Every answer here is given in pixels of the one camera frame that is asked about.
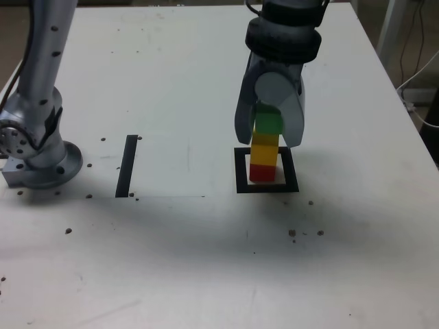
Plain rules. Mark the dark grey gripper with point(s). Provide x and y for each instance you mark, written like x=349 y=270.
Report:
x=278 y=66

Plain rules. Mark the red cube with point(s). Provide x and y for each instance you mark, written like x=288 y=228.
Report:
x=262 y=173

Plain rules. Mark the green cube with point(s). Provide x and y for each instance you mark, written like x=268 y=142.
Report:
x=269 y=120

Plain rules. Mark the black tape strip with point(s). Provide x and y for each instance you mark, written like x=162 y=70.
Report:
x=126 y=168

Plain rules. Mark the yellow cube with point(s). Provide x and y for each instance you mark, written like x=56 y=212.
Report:
x=263 y=150

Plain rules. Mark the black tape square outline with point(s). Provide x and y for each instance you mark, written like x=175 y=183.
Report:
x=267 y=189

